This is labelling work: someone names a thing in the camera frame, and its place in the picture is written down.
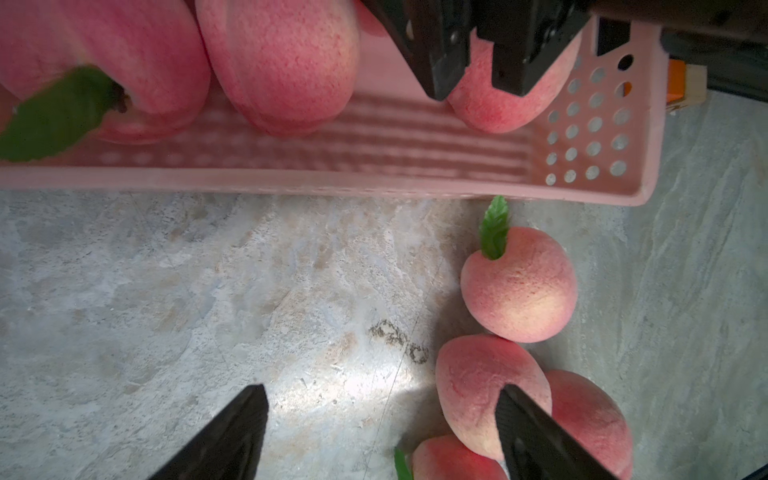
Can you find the pink plastic basket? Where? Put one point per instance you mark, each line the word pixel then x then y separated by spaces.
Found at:
pixel 598 142

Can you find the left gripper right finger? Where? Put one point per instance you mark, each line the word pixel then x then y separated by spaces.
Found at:
pixel 535 447

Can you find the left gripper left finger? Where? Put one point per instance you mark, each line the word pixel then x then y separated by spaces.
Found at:
pixel 229 446

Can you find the peach nearest basket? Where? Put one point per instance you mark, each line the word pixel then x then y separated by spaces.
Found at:
pixel 520 285

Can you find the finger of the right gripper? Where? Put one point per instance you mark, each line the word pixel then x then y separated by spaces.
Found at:
pixel 432 36
pixel 527 36

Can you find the wooden number block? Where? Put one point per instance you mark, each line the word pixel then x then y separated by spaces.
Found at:
pixel 696 85

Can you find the orange block on table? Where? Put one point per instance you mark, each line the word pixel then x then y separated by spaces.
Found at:
pixel 676 81

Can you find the peach with leaf front-left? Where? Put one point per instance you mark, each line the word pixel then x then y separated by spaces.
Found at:
pixel 130 72

